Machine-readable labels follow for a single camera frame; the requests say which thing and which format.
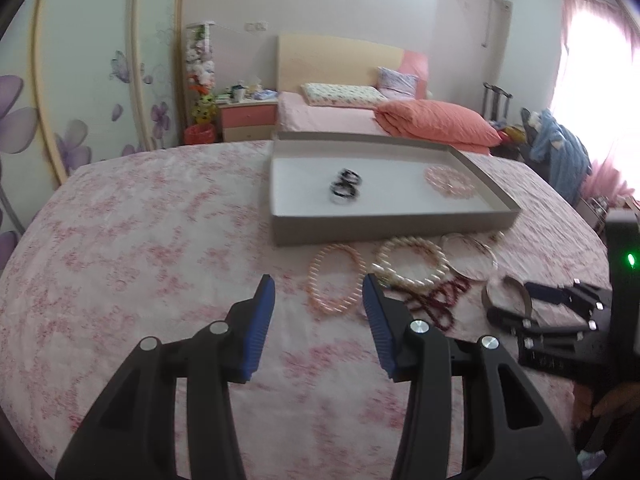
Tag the grey cardboard tray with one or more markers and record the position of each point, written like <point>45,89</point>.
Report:
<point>300,185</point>

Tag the white wall socket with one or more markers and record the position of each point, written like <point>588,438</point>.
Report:
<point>256,26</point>

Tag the dark wooden chair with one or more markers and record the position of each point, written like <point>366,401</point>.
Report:
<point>497,102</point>

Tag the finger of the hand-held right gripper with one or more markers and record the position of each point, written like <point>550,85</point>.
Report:
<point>544,293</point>
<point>515,321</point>

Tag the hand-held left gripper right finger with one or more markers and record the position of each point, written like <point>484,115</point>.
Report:
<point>377,330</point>

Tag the clear tube of plush toys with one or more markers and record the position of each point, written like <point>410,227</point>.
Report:
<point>201,70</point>

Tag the beige and pink headboard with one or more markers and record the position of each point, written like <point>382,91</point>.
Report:
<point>325,60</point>

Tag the small blue floral pillow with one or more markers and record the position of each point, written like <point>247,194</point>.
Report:
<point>397,80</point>

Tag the pink bed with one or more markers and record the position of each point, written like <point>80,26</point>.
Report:
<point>325,120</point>

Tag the pink and cream nightstand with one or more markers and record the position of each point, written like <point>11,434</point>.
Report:
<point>247,120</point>

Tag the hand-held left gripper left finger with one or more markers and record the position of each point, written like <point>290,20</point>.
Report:
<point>260,330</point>

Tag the pink floral cloth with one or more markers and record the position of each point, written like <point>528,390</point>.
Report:
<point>150,240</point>

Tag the white cup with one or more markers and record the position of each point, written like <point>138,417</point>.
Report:
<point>238,94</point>

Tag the pink curtain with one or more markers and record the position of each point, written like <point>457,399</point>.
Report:
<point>575,35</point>

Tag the yellow and red toys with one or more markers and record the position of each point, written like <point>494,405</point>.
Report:
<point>515,135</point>

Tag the floral sliding door wardrobe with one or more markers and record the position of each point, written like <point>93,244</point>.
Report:
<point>85,85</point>

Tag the person's right hand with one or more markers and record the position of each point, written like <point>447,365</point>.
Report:
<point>616,401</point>

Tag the folded coral quilt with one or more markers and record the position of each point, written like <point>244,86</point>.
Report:
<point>440,122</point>

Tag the white patterned pillow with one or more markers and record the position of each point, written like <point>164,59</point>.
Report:
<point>340,94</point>

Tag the blue fleece garment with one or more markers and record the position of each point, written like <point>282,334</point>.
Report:
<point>562,155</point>

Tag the black and silver bangle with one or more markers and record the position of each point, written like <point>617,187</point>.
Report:
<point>340,176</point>
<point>334,195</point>

